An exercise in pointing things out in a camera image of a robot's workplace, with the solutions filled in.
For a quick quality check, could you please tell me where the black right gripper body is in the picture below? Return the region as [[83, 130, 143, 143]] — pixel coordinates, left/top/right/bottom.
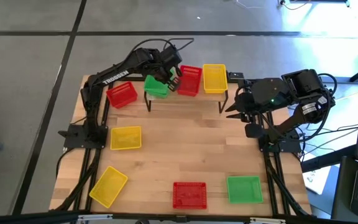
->
[[235, 77, 291, 121]]

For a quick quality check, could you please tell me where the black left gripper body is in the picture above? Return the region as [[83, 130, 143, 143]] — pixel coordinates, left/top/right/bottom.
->
[[149, 55, 183, 80]]

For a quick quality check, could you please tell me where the green plastic mesh basket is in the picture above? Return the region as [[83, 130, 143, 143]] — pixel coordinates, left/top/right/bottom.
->
[[144, 74, 171, 100], [226, 175, 264, 205]]

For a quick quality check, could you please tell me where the red plastic mesh basket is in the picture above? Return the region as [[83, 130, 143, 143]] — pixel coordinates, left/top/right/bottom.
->
[[106, 81, 139, 110], [172, 181, 208, 210], [177, 64, 203, 97]]

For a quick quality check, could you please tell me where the yellow plastic mesh basket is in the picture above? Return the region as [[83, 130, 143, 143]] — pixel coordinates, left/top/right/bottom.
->
[[109, 125, 142, 151], [203, 63, 229, 95], [88, 166, 129, 209]]

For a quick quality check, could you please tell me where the wooden shelf with black legs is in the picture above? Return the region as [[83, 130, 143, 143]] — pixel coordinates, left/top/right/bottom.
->
[[144, 63, 229, 114]]

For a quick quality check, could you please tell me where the black stand foot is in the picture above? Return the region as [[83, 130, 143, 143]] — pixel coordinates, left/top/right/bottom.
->
[[317, 58, 358, 84]]

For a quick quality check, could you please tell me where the black diagonal table beam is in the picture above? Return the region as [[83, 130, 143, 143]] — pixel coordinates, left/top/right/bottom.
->
[[300, 143, 357, 174]]

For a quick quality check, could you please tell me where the white paper sheet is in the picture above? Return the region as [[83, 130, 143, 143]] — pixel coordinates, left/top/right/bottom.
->
[[302, 167, 331, 195]]

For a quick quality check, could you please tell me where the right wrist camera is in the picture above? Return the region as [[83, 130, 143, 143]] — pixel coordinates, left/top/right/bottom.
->
[[245, 123, 263, 139]]

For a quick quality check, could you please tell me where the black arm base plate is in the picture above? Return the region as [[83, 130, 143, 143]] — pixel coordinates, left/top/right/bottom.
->
[[257, 136, 303, 154], [58, 124, 109, 149]]

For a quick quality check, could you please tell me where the black aluminium table frame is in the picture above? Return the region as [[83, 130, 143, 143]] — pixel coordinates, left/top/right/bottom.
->
[[50, 70, 315, 224]]

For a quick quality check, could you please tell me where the black cable bundle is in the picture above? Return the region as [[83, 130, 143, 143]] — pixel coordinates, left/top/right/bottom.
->
[[54, 148, 101, 212], [265, 154, 310, 216]]

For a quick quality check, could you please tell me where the black plug with cable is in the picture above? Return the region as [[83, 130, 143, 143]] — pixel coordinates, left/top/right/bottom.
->
[[279, 0, 311, 11]]

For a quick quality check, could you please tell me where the silver frame bracket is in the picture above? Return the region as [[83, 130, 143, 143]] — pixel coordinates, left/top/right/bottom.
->
[[77, 213, 114, 222], [249, 217, 287, 224]]

